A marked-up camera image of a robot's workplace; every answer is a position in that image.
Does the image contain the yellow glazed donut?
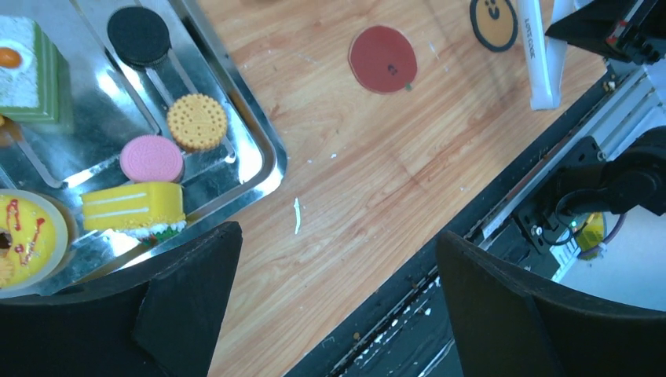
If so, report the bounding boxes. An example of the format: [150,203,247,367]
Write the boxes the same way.
[1,188,69,298]

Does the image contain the pink sandwich cookie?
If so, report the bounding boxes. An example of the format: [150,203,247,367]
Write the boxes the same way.
[119,135,185,183]

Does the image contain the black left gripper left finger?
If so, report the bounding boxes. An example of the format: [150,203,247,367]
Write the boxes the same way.
[1,221,243,376]

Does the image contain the green layered cake slice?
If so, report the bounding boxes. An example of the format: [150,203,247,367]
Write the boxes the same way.
[1,15,67,123]

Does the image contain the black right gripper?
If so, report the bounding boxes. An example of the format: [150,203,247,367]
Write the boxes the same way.
[545,0,665,64]

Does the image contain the yellow cake slice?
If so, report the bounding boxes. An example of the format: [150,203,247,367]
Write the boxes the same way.
[80,181,187,239]

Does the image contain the black sandwich cookie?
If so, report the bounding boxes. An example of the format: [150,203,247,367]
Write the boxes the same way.
[107,6,171,68]

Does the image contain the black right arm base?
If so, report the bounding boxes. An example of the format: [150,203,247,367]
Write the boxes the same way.
[514,126,665,252]

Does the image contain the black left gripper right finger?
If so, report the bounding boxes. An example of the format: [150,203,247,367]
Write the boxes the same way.
[436,232,665,376]

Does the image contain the white and metal tongs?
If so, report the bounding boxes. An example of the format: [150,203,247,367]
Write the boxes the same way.
[517,0,567,111]

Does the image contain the stainless steel tray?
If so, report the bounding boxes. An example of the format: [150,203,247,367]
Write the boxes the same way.
[1,1,287,296]

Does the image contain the yellow round biscuit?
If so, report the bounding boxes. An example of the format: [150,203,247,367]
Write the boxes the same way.
[166,93,229,151]

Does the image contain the red apple coaster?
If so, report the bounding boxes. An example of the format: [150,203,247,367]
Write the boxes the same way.
[347,24,418,94]

